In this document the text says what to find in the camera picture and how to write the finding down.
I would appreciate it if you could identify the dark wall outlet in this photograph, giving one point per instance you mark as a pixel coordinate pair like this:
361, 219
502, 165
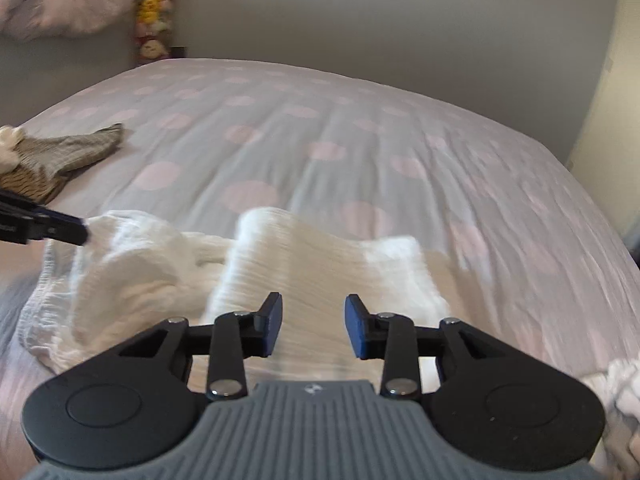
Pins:
179, 51

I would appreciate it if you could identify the brown striped garment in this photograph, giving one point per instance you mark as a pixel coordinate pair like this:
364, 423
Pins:
60, 155

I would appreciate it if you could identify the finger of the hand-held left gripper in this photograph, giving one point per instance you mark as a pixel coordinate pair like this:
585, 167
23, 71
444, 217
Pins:
30, 204
60, 232

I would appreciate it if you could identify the clear tube of plush toys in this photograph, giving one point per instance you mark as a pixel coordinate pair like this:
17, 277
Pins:
152, 10

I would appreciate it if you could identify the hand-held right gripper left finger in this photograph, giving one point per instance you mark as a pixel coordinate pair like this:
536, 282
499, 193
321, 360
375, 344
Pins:
272, 325

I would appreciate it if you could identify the rolled pale pink duvet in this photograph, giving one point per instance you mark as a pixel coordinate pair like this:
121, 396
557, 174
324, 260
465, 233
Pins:
65, 5

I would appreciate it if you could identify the white crinkled cloth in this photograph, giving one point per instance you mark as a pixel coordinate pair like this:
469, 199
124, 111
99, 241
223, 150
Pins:
7, 152
622, 400

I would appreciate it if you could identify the pink polka dot bed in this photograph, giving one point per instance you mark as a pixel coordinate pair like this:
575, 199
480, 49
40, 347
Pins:
350, 110

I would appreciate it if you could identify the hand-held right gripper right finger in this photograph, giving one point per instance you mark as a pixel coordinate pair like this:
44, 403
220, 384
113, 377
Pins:
356, 327

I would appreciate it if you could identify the white crinkled garment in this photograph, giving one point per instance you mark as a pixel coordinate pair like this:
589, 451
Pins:
310, 260

